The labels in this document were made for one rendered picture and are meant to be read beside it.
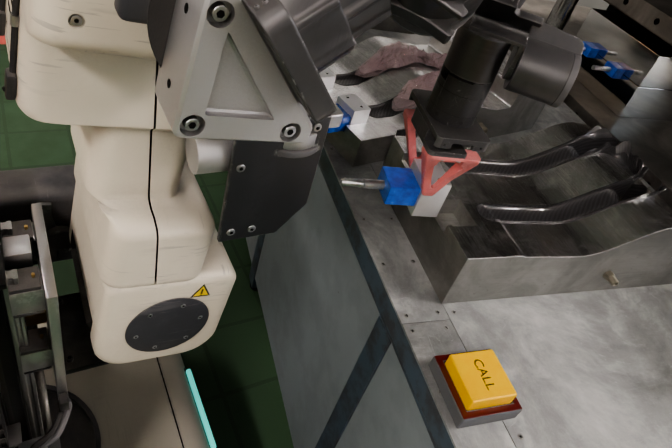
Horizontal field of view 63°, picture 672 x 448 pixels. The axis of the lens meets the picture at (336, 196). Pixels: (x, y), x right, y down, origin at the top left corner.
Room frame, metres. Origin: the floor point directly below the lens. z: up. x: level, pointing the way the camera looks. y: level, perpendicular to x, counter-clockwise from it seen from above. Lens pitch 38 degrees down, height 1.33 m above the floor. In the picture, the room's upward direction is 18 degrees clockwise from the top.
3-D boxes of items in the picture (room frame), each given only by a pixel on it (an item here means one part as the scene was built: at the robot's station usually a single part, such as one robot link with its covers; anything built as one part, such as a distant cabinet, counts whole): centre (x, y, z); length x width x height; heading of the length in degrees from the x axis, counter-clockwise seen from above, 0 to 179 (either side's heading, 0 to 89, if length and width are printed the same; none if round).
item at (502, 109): (1.03, -0.09, 0.85); 0.50 x 0.26 x 0.11; 136
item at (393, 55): (1.02, -0.10, 0.90); 0.26 x 0.18 x 0.08; 136
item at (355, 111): (0.79, 0.05, 0.85); 0.13 x 0.05 x 0.05; 136
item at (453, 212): (0.60, -0.16, 0.87); 0.05 x 0.05 x 0.04; 28
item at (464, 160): (0.56, -0.10, 0.99); 0.07 x 0.07 x 0.09; 23
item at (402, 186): (0.56, -0.06, 0.93); 0.13 x 0.05 x 0.05; 113
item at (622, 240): (0.75, -0.34, 0.87); 0.50 x 0.26 x 0.14; 118
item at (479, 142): (0.57, -0.09, 1.06); 0.10 x 0.07 x 0.07; 23
